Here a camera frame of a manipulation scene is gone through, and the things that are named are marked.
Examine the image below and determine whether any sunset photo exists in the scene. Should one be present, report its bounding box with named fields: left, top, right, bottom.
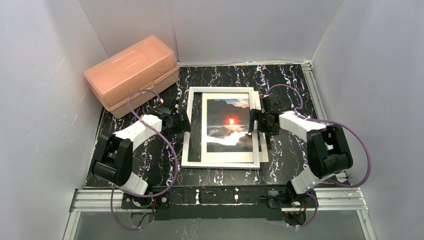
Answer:
left=206, top=98, right=253, bottom=153

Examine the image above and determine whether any brown frame backing board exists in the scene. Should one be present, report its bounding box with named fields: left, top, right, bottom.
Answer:
left=252, top=91, right=269, bottom=163

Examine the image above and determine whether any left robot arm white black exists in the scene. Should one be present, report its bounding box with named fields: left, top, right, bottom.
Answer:
left=89, top=97, right=191, bottom=198

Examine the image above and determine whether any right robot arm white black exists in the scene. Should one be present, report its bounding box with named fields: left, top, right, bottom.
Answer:
left=248, top=95, right=353, bottom=198

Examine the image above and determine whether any translucent orange plastic box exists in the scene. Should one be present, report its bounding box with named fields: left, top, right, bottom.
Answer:
left=83, top=35, right=180, bottom=119

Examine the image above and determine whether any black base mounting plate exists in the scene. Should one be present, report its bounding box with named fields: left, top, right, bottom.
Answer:
left=120, top=185, right=319, bottom=221

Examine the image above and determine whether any aluminium right side rail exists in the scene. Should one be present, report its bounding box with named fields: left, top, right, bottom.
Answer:
left=300, top=60, right=352, bottom=185

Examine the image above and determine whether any aluminium rail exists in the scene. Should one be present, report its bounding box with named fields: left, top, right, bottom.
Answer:
left=70, top=186, right=369, bottom=212
left=300, top=60, right=352, bottom=185

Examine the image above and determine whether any aluminium front rail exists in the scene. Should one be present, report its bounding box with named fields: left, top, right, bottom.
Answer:
left=70, top=186, right=369, bottom=212

